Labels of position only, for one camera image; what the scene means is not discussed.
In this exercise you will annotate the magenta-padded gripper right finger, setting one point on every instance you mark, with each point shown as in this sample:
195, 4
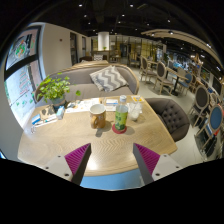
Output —
148, 160

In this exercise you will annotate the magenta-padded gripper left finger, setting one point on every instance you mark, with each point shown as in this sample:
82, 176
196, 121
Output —
75, 160

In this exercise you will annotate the clear green-labelled drink bottle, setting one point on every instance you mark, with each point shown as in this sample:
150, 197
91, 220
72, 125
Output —
121, 116

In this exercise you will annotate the flat round red coaster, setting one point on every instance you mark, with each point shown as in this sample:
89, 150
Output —
116, 131

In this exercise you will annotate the brown mug with white inside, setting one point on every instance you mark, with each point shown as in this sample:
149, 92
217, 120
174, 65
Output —
99, 118

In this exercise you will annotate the dark tufted armchair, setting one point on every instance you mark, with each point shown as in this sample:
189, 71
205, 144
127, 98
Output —
170, 116

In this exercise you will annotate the clear plastic cup with straw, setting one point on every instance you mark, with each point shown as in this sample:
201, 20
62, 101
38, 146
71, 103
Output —
134, 113

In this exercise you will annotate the small light blue box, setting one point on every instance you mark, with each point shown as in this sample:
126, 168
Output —
60, 112

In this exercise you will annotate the blue white booklet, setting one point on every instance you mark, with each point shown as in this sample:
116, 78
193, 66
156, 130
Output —
41, 120

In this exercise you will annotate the white printed leaflets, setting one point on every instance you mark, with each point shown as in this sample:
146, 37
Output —
81, 106

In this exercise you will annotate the wooden card stand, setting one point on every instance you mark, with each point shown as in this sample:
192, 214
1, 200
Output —
46, 112

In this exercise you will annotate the yellow white square card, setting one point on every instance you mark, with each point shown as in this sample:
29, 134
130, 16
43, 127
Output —
137, 99

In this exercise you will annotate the green potted plant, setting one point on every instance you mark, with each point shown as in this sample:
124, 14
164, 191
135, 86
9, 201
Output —
53, 88

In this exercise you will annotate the grey white chevron pillow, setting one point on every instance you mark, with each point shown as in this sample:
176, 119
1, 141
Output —
108, 78

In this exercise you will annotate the group of oval-backed chairs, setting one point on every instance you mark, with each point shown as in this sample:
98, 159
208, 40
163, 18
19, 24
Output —
161, 70

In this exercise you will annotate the white round column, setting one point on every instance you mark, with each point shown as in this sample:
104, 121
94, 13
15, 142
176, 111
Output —
103, 41

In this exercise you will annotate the group of ceiling lights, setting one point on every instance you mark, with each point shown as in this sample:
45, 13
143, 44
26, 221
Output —
80, 5

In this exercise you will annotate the grey sofa with wooden frame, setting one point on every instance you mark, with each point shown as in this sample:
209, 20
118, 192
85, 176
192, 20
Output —
78, 75

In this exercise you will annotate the framed wall poster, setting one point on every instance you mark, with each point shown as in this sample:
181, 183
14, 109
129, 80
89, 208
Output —
21, 48

